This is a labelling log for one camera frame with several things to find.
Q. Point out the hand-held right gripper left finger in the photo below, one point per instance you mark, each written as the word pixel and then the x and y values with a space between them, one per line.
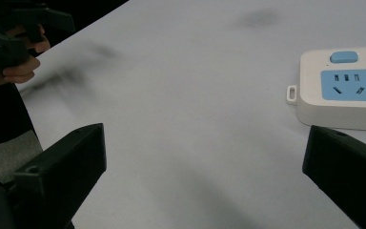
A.
pixel 66 165

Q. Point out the white and blue power strip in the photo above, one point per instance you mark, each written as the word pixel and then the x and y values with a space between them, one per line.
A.
pixel 336 105

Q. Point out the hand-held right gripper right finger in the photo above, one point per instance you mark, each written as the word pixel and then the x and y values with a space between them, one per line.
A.
pixel 346 165

